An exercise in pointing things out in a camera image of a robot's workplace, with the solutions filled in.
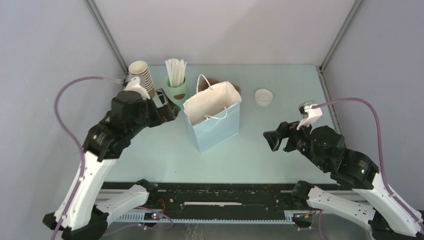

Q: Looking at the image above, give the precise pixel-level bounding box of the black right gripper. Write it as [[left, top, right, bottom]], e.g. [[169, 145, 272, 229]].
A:
[[261, 115, 326, 170]]

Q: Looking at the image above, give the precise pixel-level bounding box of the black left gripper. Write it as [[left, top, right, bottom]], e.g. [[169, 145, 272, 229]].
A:
[[129, 87, 181, 137]]

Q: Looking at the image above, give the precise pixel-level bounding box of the white paper bag with handles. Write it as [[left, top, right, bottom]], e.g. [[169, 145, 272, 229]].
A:
[[183, 74, 242, 126]]

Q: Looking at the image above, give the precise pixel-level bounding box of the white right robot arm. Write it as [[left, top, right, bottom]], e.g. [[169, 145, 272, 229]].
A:
[[263, 121, 424, 240]]

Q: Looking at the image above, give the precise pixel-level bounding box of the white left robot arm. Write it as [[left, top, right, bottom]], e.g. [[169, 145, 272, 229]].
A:
[[43, 89, 180, 240]]

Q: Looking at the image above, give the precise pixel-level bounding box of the green straw holder jar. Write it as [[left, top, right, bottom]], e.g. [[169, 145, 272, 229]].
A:
[[164, 76, 190, 107]]

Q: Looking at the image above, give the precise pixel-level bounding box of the bundle of white wrapped straws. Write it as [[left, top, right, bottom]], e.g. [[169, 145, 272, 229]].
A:
[[165, 58, 187, 88]]

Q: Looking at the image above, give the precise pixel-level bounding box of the stack of white lids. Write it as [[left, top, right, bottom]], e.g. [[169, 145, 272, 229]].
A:
[[254, 88, 274, 107]]

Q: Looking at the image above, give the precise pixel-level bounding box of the brown cardboard cup carrier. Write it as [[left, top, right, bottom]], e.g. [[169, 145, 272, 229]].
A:
[[197, 78, 242, 95]]

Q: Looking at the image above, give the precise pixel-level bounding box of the stack of brown paper cups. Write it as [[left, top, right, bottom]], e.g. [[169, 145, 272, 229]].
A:
[[128, 60, 156, 98]]

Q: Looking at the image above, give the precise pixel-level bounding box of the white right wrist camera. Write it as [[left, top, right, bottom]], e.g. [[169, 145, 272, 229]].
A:
[[296, 100, 323, 130]]

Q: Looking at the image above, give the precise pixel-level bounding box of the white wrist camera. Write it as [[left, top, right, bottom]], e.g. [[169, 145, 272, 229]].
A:
[[296, 100, 323, 130], [123, 76, 151, 100]]

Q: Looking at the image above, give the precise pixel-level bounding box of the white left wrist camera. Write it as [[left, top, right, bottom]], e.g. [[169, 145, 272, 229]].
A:
[[123, 76, 151, 100]]

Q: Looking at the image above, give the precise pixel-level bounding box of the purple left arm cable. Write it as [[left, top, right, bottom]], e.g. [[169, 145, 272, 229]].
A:
[[49, 76, 175, 240]]

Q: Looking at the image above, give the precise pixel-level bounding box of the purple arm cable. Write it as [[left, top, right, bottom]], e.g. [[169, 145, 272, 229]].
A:
[[49, 76, 175, 240], [294, 97, 423, 240]]

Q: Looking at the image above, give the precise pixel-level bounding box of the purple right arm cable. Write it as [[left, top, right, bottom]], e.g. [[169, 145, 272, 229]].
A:
[[294, 97, 423, 240]]

